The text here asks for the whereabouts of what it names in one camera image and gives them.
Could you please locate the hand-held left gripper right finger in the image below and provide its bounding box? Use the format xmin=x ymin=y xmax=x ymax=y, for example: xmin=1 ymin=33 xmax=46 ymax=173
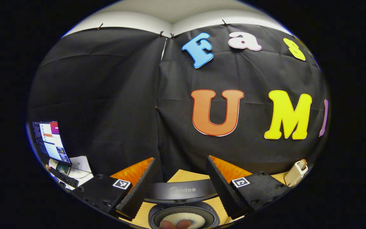
xmin=206 ymin=155 xmax=290 ymax=220

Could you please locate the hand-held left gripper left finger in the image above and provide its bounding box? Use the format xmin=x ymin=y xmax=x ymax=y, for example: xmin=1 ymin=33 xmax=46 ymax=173
xmin=72 ymin=157 xmax=156 ymax=221

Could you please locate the black silver rice cooker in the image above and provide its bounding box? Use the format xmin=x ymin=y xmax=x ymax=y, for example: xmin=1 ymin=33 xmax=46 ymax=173
xmin=143 ymin=179 xmax=220 ymax=229

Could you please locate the white side table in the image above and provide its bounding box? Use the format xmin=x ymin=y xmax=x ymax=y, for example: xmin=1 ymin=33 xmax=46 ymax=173
xmin=45 ymin=155 xmax=94 ymax=191

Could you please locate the white toaster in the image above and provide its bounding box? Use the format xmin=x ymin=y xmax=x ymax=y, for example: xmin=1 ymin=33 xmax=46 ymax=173
xmin=284 ymin=159 xmax=309 ymax=187

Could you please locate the black keyboard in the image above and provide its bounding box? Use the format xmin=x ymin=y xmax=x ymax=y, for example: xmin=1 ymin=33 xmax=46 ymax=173
xmin=49 ymin=167 xmax=79 ymax=188

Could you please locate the computer monitor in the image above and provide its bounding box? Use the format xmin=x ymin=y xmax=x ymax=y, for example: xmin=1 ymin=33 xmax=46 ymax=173
xmin=32 ymin=120 xmax=72 ymax=165

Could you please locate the black backdrop cloth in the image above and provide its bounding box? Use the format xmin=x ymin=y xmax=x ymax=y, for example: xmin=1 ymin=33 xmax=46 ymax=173
xmin=27 ymin=23 xmax=329 ymax=183

